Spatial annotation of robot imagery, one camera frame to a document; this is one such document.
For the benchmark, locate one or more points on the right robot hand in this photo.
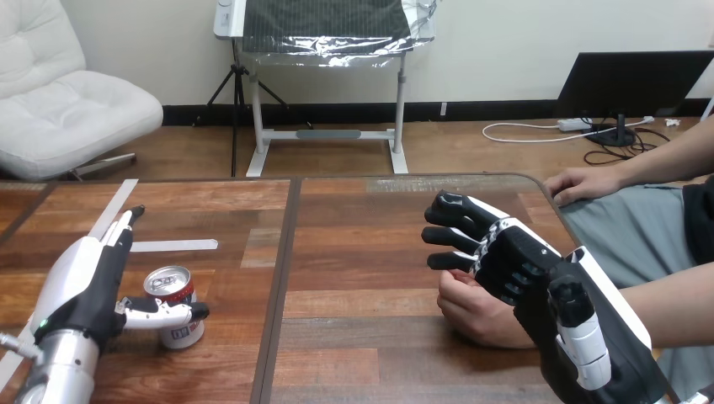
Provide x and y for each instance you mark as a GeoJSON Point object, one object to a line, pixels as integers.
{"type": "Point", "coordinates": [530, 267]}

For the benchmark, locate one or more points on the person's hand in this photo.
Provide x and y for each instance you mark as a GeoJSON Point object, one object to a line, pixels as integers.
{"type": "Point", "coordinates": [474, 309]}
{"type": "Point", "coordinates": [588, 183]}

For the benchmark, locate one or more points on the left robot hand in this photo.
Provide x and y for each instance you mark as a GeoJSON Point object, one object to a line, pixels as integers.
{"type": "Point", "coordinates": [83, 295]}

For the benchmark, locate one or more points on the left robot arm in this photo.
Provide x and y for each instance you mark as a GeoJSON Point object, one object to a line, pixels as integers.
{"type": "Point", "coordinates": [61, 368]}

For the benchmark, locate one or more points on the person's forearm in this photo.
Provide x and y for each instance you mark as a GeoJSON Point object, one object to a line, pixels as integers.
{"type": "Point", "coordinates": [669, 159]}
{"type": "Point", "coordinates": [675, 312]}

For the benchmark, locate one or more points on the person's body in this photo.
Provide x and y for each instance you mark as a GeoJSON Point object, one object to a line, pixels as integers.
{"type": "Point", "coordinates": [630, 234]}

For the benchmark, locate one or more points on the red and white drink can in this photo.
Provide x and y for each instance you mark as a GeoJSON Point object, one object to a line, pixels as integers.
{"type": "Point", "coordinates": [173, 287]}

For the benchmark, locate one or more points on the white power strip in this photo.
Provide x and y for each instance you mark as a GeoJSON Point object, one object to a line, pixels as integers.
{"type": "Point", "coordinates": [574, 125]}

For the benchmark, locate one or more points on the dark screen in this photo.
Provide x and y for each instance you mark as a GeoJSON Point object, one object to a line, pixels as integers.
{"type": "Point", "coordinates": [625, 83]}

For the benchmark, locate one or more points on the white cushioned chair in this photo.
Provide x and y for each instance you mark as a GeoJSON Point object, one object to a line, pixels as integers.
{"type": "Point", "coordinates": [67, 117]}

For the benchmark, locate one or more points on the white desk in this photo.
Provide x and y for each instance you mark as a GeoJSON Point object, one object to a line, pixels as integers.
{"type": "Point", "coordinates": [329, 134]}

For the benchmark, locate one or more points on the black tripod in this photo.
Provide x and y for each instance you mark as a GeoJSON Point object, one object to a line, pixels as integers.
{"type": "Point", "coordinates": [238, 89]}

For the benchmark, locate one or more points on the foil sheet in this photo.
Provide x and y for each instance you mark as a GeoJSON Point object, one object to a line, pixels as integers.
{"type": "Point", "coordinates": [334, 47]}

